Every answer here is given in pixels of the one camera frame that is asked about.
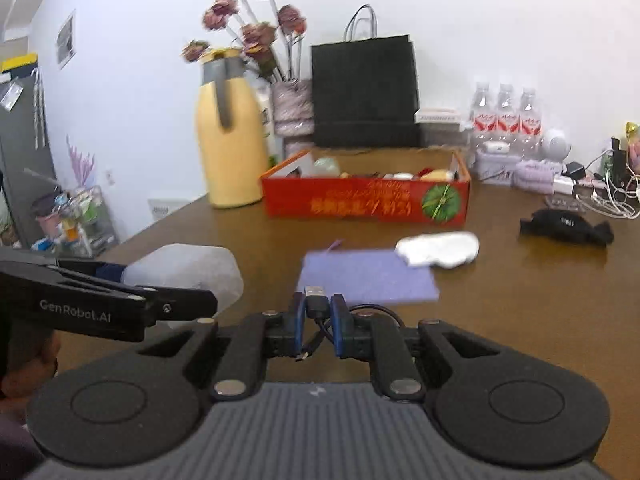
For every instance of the yellow thermos jug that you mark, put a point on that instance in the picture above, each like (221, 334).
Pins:
(235, 160)

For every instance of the small yellow object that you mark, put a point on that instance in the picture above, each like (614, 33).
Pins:
(440, 175)

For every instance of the white sleep mask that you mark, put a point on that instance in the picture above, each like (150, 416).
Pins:
(437, 250)

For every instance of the dark grey cabinet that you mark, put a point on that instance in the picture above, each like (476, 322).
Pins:
(25, 160)

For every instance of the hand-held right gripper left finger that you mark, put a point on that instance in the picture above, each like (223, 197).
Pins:
(299, 327)

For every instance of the yellow ornament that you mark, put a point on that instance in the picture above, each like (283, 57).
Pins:
(633, 130)

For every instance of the pink wrapped vase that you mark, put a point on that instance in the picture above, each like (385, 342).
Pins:
(292, 105)

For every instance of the white flat box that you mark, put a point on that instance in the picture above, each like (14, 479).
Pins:
(439, 116)

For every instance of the white paper card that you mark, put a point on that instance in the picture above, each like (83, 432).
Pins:
(300, 166)

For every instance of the white plastic bag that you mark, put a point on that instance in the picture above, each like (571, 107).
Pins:
(185, 270)

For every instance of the clear water bottle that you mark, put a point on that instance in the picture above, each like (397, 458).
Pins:
(506, 120)
(482, 120)
(531, 122)

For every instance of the pale green round object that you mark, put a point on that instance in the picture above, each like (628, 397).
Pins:
(327, 165)

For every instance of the white round lamp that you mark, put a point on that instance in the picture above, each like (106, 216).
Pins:
(556, 144)

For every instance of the black paper bag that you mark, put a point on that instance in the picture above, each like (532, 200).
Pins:
(365, 95)

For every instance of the white earbud case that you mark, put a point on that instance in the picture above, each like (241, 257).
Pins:
(496, 148)

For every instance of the purple plant decal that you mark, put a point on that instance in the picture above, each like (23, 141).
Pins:
(80, 162)

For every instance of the small red object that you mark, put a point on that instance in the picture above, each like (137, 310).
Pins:
(425, 171)

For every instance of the pale purple storage box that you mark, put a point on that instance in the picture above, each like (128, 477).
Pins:
(492, 166)

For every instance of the white round object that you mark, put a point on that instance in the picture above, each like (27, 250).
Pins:
(402, 176)

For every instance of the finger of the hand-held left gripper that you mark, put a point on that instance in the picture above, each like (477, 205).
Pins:
(110, 273)
(190, 305)

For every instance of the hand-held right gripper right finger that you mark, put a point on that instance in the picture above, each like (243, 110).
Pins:
(339, 327)

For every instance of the person's left hand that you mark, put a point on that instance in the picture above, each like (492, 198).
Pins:
(47, 360)

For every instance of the purple fuzzy cloth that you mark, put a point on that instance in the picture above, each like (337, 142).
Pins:
(534, 176)

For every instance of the dried rose bouquet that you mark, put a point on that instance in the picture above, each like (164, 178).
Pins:
(250, 35)

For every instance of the white green milk carton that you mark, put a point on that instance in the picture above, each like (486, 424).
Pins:
(265, 115)

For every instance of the clear storage cart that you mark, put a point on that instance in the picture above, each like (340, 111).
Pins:
(75, 225)

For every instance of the wall poster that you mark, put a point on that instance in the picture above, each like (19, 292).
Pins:
(65, 40)

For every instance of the red cardboard box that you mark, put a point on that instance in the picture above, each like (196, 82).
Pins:
(360, 202)

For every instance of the white charger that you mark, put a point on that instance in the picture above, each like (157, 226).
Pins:
(565, 185)

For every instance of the black charger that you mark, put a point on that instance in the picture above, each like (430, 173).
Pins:
(575, 170)

